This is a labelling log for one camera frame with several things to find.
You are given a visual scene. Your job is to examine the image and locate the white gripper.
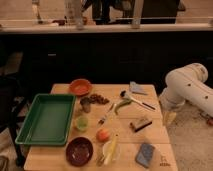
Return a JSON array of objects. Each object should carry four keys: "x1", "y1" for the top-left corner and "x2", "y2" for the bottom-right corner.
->
[{"x1": 159, "y1": 95, "x2": 183, "y2": 126}]

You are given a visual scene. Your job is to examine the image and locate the green pepper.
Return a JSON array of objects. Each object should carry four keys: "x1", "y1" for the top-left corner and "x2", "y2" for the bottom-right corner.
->
[{"x1": 114, "y1": 99, "x2": 132, "y2": 115}]

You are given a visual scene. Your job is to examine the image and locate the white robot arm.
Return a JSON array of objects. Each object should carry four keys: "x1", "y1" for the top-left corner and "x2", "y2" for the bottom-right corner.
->
[{"x1": 159, "y1": 63, "x2": 213, "y2": 126}]

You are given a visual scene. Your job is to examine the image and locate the orange red bowl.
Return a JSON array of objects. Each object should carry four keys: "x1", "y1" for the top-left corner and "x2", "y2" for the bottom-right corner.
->
[{"x1": 69, "y1": 79, "x2": 92, "y2": 96}]

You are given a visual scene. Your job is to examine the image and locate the dark maroon bowl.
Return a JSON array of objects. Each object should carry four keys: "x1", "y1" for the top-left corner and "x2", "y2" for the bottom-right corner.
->
[{"x1": 66, "y1": 137, "x2": 93, "y2": 167}]

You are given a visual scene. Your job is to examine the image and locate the blue sponge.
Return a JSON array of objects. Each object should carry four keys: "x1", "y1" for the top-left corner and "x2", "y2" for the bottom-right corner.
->
[{"x1": 135, "y1": 143, "x2": 155, "y2": 168}]

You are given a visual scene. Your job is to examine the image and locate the grey cloth piece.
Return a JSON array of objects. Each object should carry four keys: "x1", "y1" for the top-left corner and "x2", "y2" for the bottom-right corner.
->
[{"x1": 129, "y1": 81, "x2": 146, "y2": 95}]

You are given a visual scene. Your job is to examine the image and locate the small white plate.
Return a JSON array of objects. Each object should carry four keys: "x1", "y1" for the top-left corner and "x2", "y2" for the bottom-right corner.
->
[{"x1": 102, "y1": 141, "x2": 120, "y2": 161}]

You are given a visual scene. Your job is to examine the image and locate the small fork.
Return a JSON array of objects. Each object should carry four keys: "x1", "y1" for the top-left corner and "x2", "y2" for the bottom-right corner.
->
[{"x1": 98, "y1": 103, "x2": 115, "y2": 125}]

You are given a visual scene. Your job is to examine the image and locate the orange fruit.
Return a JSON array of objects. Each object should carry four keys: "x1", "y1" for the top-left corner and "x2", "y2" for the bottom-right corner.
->
[{"x1": 96, "y1": 128, "x2": 110, "y2": 142}]

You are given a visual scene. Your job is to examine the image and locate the yellow banana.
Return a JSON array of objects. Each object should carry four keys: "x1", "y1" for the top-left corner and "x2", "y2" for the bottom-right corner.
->
[{"x1": 104, "y1": 135, "x2": 118, "y2": 165}]

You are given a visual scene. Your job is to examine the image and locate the brown grape cluster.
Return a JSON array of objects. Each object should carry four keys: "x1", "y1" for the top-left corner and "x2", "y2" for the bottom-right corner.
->
[{"x1": 89, "y1": 94, "x2": 109, "y2": 105}]

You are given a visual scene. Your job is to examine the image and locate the metal cup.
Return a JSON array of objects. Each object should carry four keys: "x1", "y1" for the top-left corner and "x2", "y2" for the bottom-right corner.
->
[{"x1": 80, "y1": 97, "x2": 91, "y2": 113}]

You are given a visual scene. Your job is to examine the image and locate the small green cup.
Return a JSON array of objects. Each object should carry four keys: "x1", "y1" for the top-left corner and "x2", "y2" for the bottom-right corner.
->
[{"x1": 75, "y1": 116, "x2": 88, "y2": 132}]

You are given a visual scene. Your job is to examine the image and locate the green plastic tray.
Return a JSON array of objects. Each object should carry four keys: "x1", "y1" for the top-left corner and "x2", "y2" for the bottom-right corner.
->
[{"x1": 15, "y1": 94, "x2": 76, "y2": 146}]

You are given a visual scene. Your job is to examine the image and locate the black chair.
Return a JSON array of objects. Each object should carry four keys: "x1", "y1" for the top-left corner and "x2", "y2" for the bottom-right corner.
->
[{"x1": 0, "y1": 76, "x2": 25, "y2": 167}]

